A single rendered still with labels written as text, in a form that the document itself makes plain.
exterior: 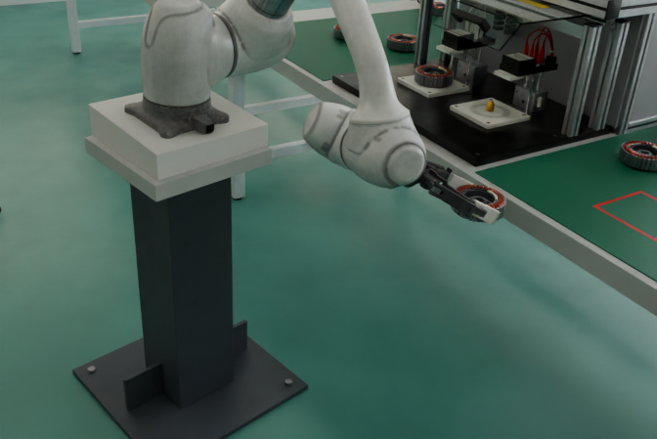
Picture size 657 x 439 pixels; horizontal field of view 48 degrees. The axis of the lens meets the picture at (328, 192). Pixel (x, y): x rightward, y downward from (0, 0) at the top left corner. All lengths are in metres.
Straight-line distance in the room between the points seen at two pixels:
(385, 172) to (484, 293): 1.51
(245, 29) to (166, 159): 0.35
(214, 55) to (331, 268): 1.21
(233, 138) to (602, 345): 1.42
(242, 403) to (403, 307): 0.69
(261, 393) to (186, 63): 0.97
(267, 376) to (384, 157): 1.15
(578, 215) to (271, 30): 0.78
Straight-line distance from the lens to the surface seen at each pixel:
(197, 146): 1.65
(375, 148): 1.18
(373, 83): 1.21
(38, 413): 2.20
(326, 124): 1.32
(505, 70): 2.02
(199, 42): 1.64
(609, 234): 1.58
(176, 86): 1.66
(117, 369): 2.26
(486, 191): 1.58
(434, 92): 2.10
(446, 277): 2.69
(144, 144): 1.64
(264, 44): 1.73
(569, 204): 1.65
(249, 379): 2.18
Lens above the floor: 1.48
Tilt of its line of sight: 28 degrees down
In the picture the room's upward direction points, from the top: 3 degrees clockwise
